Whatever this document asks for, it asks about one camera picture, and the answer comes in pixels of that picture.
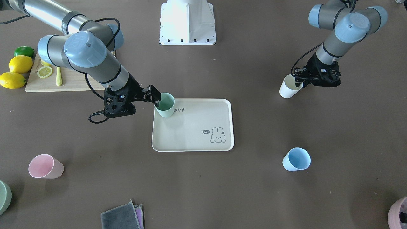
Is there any grey folded cloth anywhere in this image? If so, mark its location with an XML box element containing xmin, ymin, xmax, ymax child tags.
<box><xmin>100</xmin><ymin>201</ymin><xmax>139</xmax><ymax>229</ymax></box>

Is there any green lime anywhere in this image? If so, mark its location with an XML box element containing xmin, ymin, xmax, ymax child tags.
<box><xmin>14</xmin><ymin>45</ymin><xmax>35</xmax><ymax>58</ymax></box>

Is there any wooden cutting board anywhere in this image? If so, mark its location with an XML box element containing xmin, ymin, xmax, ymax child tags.
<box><xmin>25</xmin><ymin>54</ymin><xmax>90</xmax><ymax>92</ymax></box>

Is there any pink bowl with ice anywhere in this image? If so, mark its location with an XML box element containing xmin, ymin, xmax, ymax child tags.
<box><xmin>388</xmin><ymin>197</ymin><xmax>407</xmax><ymax>229</ymax></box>

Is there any pink plastic cup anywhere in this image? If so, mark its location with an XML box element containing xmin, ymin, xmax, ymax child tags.
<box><xmin>29</xmin><ymin>154</ymin><xmax>64</xmax><ymax>179</ymax></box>

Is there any green plastic bowl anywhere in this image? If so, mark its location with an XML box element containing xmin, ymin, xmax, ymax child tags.
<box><xmin>0</xmin><ymin>181</ymin><xmax>12</xmax><ymax>215</ymax></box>

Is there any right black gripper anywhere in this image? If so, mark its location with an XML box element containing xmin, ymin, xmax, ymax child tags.
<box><xmin>103</xmin><ymin>75</ymin><xmax>161</xmax><ymax>118</ymax></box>

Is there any lemon slice upper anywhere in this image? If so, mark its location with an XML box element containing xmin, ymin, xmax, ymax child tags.
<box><xmin>37</xmin><ymin>66</ymin><xmax>53</xmax><ymax>78</ymax></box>

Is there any green plastic cup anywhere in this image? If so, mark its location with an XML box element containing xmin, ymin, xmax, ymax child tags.
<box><xmin>155</xmin><ymin>93</ymin><xmax>175</xmax><ymax>118</ymax></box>

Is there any blue plastic cup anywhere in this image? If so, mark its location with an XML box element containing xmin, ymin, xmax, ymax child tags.
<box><xmin>282</xmin><ymin>147</ymin><xmax>311</xmax><ymax>171</ymax></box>

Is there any yellow plastic knife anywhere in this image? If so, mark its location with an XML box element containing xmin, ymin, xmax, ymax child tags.
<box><xmin>56</xmin><ymin>67</ymin><xmax>63</xmax><ymax>87</ymax></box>

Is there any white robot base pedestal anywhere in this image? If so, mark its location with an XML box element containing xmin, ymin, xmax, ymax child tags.
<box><xmin>159</xmin><ymin>0</ymin><xmax>216</xmax><ymax>45</ymax></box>

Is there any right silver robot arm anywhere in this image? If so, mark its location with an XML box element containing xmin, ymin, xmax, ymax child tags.
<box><xmin>1</xmin><ymin>0</ymin><xmax>161</xmax><ymax>118</ymax></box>

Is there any purple folded cloth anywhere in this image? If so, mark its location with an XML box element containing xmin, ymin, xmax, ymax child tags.
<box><xmin>134</xmin><ymin>204</ymin><xmax>144</xmax><ymax>229</ymax></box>

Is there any cream rabbit serving tray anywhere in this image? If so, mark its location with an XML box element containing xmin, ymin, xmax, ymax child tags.
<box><xmin>152</xmin><ymin>98</ymin><xmax>234</xmax><ymax>152</ymax></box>

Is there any whole yellow lemon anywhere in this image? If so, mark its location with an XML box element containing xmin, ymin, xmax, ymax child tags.
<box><xmin>0</xmin><ymin>72</ymin><xmax>26</xmax><ymax>89</ymax></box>
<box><xmin>9</xmin><ymin>55</ymin><xmax>33</xmax><ymax>74</ymax></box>

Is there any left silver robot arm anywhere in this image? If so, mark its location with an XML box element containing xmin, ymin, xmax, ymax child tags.
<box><xmin>293</xmin><ymin>0</ymin><xmax>388</xmax><ymax>87</ymax></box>

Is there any cream white plastic cup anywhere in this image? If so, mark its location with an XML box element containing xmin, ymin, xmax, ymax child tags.
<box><xmin>279</xmin><ymin>74</ymin><xmax>303</xmax><ymax>99</ymax></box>

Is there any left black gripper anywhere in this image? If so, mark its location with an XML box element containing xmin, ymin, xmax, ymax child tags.
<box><xmin>294</xmin><ymin>53</ymin><xmax>341</xmax><ymax>88</ymax></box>

